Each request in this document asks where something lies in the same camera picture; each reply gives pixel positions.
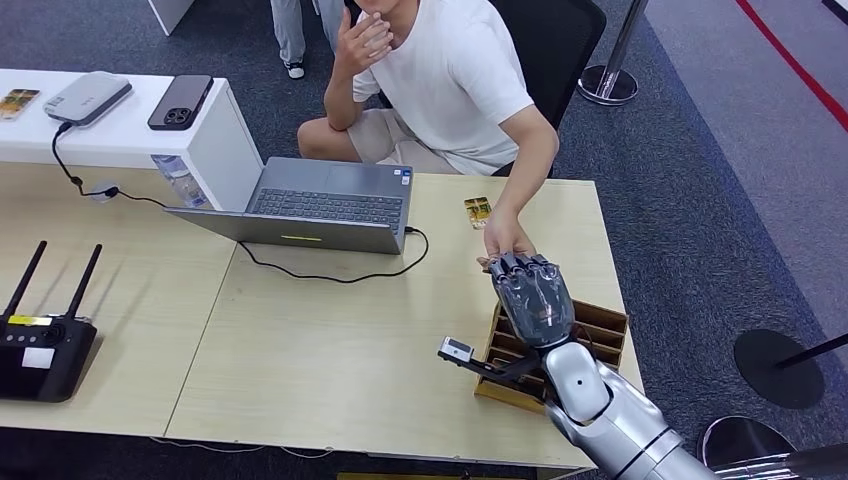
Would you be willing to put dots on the grey flat device box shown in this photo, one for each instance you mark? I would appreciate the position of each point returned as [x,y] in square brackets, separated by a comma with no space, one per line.
[87,98]

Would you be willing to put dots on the clear plastic bottle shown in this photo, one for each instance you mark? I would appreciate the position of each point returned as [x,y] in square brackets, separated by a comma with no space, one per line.
[180,180]

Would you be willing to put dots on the person's right hand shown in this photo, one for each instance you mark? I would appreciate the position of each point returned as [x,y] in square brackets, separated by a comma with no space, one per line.
[364,43]

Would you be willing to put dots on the grey laptop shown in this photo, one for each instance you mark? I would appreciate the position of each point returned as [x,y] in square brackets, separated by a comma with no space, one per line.
[311,212]

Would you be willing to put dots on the black stanchion post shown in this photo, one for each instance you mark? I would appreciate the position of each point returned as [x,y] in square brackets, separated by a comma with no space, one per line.
[778,371]

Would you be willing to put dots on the black office chair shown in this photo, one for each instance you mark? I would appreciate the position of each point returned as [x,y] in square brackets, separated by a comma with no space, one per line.
[550,46]

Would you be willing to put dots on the black smartphone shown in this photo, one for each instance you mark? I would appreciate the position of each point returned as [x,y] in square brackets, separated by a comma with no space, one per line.
[180,100]

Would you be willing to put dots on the person's right forearm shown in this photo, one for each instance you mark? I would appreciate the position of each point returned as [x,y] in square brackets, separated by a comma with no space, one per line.
[341,99]

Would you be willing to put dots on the chrome stanchion post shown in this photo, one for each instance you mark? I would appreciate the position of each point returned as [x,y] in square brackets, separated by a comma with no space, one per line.
[742,447]
[608,85]

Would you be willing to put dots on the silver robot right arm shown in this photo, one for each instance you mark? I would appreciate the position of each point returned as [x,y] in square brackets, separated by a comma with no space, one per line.
[616,417]

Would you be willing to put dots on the brown slotted card holder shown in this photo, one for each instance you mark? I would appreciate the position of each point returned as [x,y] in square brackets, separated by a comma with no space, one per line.
[599,331]

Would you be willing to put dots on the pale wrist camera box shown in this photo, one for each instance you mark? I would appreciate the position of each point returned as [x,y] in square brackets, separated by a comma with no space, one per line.
[457,349]

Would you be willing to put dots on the person's left forearm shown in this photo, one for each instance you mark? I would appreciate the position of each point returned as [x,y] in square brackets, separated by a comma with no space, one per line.
[530,179]

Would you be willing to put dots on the orange printed card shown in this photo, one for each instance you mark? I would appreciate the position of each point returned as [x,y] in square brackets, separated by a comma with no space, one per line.
[17,103]

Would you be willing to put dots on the standing person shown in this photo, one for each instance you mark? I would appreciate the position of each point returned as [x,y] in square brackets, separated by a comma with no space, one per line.
[289,33]

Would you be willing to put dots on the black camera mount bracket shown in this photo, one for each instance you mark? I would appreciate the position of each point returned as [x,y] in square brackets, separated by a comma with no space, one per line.
[507,372]

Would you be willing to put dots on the yellow green card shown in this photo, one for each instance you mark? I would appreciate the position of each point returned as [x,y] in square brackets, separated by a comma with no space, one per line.
[476,210]

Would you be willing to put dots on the white furniture panel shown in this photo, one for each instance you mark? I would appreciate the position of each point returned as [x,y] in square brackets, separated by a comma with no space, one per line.
[169,13]

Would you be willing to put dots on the black router with antennas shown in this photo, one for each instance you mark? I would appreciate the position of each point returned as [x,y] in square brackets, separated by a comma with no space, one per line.
[46,358]

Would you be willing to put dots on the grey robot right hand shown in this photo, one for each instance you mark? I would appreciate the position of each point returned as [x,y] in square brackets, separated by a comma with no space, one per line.
[536,305]

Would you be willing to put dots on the person's left hand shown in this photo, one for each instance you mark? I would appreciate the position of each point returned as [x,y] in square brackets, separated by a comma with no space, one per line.
[507,235]

